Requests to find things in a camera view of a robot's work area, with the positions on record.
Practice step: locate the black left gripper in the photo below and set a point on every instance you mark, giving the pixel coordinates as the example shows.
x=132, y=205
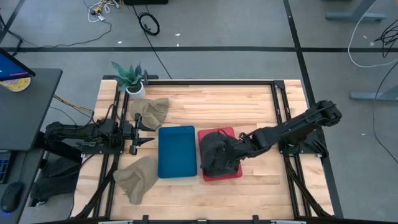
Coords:
x=136, y=133

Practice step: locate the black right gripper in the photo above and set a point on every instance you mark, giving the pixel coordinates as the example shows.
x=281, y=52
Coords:
x=234, y=150

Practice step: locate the khaki bucket hat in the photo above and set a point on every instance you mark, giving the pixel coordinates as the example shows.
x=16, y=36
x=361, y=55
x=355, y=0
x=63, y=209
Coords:
x=136, y=180
x=152, y=112

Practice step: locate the blue plastic tray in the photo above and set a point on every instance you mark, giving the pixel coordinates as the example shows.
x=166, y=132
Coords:
x=177, y=152

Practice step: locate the red plastic tray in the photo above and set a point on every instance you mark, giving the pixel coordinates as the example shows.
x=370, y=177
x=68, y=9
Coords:
x=206, y=178

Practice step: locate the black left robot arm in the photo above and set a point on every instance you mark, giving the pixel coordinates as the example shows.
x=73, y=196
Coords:
x=71, y=130

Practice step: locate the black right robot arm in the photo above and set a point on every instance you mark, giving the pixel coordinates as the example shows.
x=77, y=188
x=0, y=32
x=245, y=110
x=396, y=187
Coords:
x=295, y=127

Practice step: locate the green plant in white pot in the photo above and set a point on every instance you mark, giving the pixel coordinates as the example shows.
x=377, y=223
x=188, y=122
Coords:
x=132, y=82

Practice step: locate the black bag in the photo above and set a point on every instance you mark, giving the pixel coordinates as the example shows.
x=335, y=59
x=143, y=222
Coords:
x=56, y=180

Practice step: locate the black desk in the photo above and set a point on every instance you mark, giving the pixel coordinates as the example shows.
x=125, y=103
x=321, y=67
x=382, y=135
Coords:
x=25, y=109

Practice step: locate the black box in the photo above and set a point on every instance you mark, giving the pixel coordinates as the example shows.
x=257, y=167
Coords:
x=146, y=2

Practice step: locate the yellow round disc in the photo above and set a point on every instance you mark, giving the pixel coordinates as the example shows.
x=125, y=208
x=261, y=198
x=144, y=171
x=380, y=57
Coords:
x=17, y=84

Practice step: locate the black keyboard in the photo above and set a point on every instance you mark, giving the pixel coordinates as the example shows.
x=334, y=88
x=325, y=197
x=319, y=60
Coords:
x=3, y=166

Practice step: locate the black computer mouse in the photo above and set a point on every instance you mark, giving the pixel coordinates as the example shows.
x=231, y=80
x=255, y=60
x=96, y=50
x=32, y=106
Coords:
x=12, y=196

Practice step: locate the grey table foot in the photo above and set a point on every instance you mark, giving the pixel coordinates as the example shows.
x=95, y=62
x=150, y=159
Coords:
x=373, y=95
x=354, y=15

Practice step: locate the black monitor with blue screen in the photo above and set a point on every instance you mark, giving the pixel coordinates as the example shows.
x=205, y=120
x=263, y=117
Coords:
x=12, y=67

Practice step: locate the black aluminium table frame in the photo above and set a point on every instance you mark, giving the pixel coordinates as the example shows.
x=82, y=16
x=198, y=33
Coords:
x=202, y=82

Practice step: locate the silver bracket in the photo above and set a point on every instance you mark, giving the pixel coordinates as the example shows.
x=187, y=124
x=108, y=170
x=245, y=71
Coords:
x=115, y=222
x=288, y=222

